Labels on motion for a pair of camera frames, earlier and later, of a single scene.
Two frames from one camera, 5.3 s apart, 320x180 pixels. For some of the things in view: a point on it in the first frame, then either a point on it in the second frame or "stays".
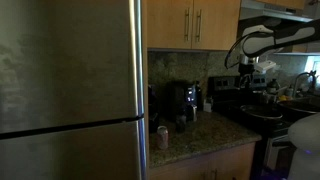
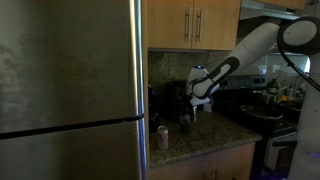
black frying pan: x=262 y=112 stays
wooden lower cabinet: x=235 y=163 stays
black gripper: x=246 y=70 -> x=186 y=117
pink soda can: x=162 y=137 stays
